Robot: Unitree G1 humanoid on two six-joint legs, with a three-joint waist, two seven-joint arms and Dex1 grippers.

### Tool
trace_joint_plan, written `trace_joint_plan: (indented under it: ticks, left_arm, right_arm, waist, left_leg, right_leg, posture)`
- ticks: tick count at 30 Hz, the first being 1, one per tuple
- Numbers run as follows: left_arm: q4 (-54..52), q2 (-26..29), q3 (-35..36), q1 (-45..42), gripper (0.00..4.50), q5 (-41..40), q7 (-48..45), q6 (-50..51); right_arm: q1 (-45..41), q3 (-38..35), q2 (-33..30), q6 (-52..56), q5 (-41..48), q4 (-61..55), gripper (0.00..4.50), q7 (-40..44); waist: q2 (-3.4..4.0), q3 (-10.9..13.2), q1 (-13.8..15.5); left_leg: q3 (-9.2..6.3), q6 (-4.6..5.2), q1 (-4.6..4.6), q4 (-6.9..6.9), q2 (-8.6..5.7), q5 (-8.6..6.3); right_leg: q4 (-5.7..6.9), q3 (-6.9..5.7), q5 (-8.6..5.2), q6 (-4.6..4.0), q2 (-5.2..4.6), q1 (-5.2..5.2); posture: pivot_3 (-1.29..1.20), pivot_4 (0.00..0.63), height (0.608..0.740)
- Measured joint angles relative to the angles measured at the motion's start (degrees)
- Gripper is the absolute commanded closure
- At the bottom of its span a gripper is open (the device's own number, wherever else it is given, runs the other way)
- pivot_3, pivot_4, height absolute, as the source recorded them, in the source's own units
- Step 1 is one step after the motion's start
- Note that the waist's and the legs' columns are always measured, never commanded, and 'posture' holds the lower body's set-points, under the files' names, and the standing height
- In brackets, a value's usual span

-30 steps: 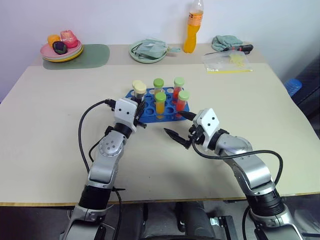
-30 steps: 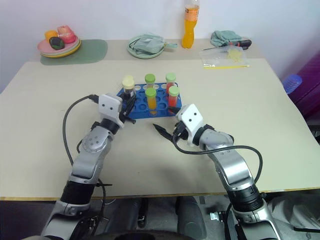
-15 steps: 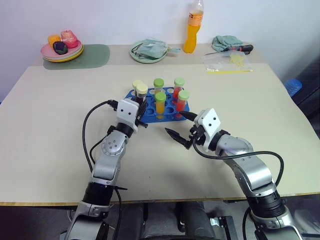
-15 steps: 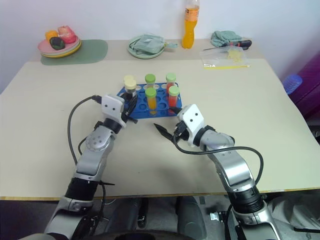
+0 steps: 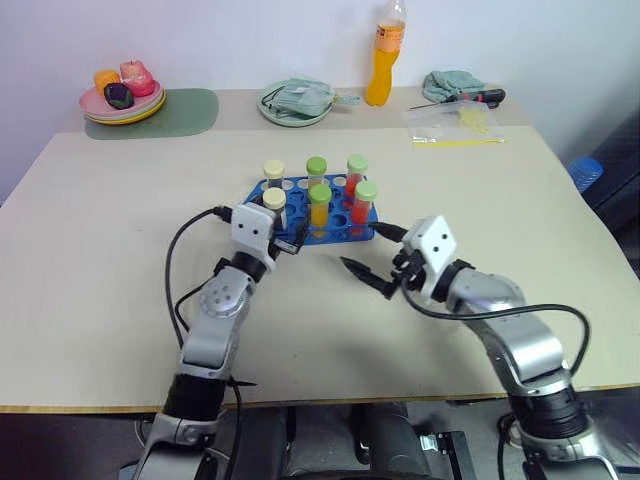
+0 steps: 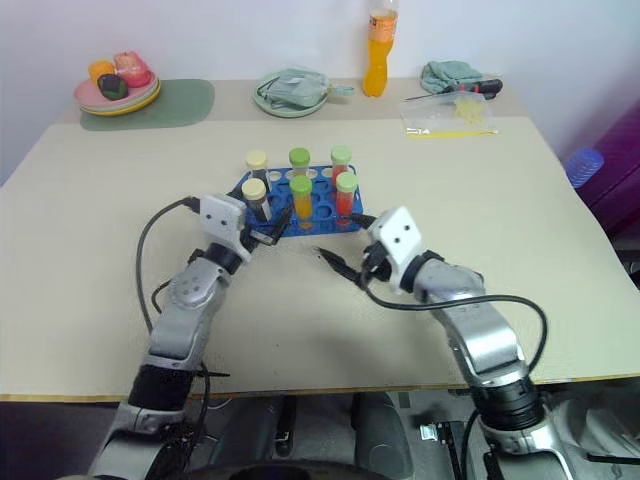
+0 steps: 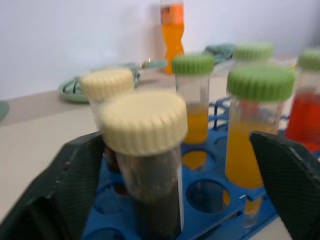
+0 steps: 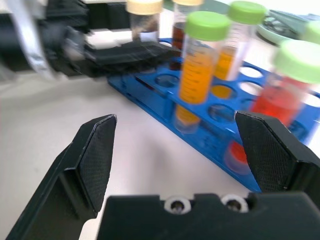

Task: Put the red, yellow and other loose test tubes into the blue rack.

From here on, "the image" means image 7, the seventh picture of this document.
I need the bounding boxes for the blue test tube rack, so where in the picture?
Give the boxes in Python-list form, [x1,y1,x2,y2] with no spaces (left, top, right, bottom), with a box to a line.
[81,95,320,240]

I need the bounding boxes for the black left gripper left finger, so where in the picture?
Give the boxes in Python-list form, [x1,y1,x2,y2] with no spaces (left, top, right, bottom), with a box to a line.
[0,131,106,240]

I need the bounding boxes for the green-capped test tube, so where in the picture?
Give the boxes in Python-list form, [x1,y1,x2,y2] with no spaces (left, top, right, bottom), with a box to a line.
[232,42,274,66]

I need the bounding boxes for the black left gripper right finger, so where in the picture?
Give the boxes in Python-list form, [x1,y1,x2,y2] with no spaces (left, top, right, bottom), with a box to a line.
[249,130,320,240]

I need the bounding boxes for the teal crumpled cloth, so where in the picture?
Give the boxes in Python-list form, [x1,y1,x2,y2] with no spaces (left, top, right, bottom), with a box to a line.
[204,42,237,65]

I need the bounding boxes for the green-capped red liquid tube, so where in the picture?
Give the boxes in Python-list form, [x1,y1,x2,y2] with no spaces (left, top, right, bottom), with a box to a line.
[284,48,320,153]

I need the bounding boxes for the pale green plate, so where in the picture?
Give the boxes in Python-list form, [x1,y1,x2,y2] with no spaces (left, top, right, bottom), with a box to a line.
[58,66,141,103]

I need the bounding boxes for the green round mat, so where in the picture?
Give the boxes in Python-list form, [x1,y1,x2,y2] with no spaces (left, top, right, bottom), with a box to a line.
[0,100,10,125]

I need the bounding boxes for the green-capped yellow liquid tube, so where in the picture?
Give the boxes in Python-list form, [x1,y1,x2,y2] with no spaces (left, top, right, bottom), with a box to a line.
[224,64,297,229]
[171,52,216,145]

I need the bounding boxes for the orange soda bottle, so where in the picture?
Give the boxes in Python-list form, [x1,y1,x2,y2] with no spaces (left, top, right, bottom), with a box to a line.
[159,0,186,75]

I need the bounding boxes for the cream-capped dark liquid tube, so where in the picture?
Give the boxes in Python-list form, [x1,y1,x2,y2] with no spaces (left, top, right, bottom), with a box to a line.
[99,90,188,240]
[79,68,135,174]

